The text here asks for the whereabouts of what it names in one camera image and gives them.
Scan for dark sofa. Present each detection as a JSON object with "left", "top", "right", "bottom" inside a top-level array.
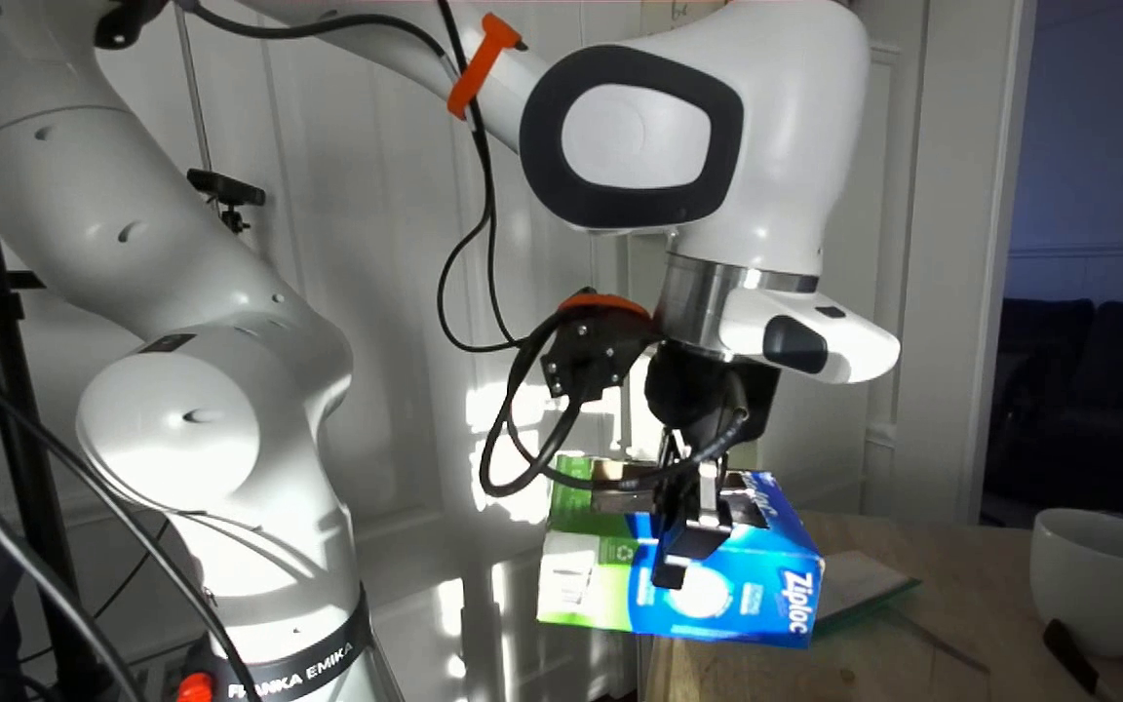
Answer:
[{"left": 981, "top": 299, "right": 1123, "bottom": 511}]

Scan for black wrist camera orange mount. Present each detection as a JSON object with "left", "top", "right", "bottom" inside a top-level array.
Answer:
[{"left": 543, "top": 294, "right": 660, "bottom": 402}]

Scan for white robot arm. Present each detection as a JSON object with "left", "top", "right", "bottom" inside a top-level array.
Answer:
[{"left": 0, "top": 0, "right": 901, "bottom": 702}]

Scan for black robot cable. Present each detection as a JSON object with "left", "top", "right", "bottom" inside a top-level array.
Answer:
[{"left": 166, "top": 0, "right": 748, "bottom": 502}]

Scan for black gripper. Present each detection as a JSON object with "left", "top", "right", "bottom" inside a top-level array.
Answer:
[{"left": 592, "top": 343, "right": 781, "bottom": 590}]

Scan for black handled utensil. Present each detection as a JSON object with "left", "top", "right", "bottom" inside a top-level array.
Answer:
[{"left": 1039, "top": 620, "right": 1098, "bottom": 699}]

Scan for black metal stand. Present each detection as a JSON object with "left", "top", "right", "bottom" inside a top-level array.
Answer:
[{"left": 0, "top": 244, "right": 96, "bottom": 702}]

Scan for blue green Ziploc box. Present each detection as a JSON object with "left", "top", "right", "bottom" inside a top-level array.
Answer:
[{"left": 534, "top": 458, "right": 822, "bottom": 646}]

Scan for white ceramic mug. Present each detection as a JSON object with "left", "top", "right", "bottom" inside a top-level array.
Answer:
[{"left": 1030, "top": 507, "right": 1123, "bottom": 659}]

